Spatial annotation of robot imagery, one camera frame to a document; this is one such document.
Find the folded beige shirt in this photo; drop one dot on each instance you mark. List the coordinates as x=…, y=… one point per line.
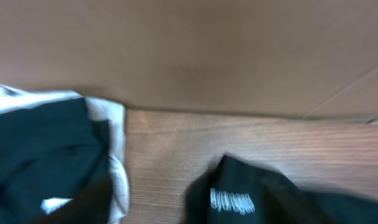
x=100, y=109

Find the brown cardboard back panel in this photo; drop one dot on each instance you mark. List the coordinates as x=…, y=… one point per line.
x=303, y=58

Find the black Sydrogen t-shirt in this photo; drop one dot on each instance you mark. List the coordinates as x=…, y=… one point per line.
x=234, y=191

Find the folded black shirt on stack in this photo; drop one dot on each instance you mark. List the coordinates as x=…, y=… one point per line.
x=54, y=165

